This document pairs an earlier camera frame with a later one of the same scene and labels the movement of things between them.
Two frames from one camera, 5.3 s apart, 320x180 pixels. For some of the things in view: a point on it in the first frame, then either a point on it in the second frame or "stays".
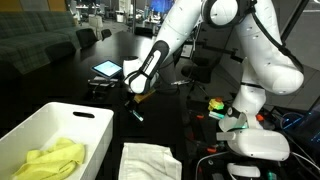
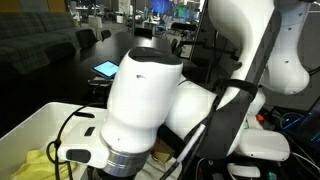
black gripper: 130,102 → 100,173
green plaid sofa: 33,39 stays
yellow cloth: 59,162 stays
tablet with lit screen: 107,68 stays
